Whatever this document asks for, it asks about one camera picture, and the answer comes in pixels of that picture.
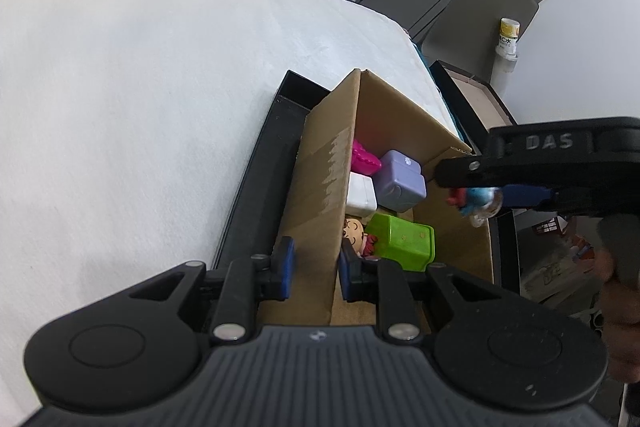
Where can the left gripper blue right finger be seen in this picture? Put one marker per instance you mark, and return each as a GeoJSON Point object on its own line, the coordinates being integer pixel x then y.
{"type": "Point", "coordinates": [357, 277]}

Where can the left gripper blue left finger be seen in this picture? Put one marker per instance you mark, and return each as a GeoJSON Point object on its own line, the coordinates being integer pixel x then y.
{"type": "Point", "coordinates": [282, 266]}

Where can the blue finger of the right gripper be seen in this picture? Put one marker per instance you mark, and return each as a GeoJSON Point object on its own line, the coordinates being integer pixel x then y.
{"type": "Point", "coordinates": [519, 196]}

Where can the brown-haired girl toy figure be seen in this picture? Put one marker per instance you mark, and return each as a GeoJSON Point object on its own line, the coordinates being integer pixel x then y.
{"type": "Point", "coordinates": [362, 242]}

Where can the blue red keychain figure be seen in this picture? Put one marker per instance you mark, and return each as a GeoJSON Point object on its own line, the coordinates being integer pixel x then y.
{"type": "Point", "coordinates": [479, 204]}

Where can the green plastic cube box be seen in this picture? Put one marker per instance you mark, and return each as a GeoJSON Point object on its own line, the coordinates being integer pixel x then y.
{"type": "Point", "coordinates": [410, 244]}

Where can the white USB wall charger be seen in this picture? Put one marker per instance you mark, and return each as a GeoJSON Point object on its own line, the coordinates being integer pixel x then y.
{"type": "Point", "coordinates": [361, 199]}

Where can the lavender block toy figure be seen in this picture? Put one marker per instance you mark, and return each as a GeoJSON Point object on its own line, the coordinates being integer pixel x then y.
{"type": "Point", "coordinates": [399, 184]}

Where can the magenta hooded toy figure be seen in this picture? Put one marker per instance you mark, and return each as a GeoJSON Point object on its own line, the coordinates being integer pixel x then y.
{"type": "Point", "coordinates": [364, 162]}

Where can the person's right hand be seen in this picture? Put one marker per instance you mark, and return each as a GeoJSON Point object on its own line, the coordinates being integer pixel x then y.
{"type": "Point", "coordinates": [620, 308]}

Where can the black tray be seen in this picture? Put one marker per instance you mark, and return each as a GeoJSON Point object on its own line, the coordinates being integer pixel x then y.
{"type": "Point", "coordinates": [257, 210]}

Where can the black framed wooden board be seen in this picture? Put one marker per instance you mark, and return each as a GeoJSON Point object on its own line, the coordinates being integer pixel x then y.
{"type": "Point", "coordinates": [472, 103]}

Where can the stack of paper cups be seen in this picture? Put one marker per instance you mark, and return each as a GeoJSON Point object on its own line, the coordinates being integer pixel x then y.
{"type": "Point", "coordinates": [506, 50]}

